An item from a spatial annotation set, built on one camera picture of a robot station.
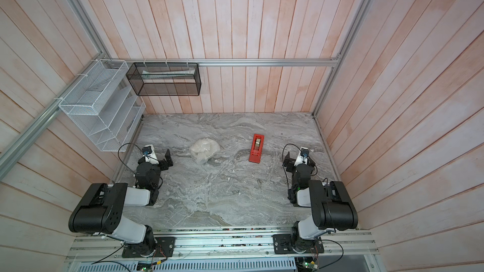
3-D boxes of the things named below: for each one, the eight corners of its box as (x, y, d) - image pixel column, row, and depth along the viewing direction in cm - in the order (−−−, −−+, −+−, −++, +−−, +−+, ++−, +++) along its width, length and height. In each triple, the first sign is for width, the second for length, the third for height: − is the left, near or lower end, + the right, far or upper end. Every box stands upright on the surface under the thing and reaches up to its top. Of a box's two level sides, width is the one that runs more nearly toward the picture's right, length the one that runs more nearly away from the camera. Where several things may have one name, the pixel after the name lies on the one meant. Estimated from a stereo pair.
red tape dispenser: (248, 161, 101) (248, 153, 95) (252, 141, 110) (253, 133, 104) (260, 163, 100) (262, 156, 94) (264, 143, 109) (265, 135, 103)
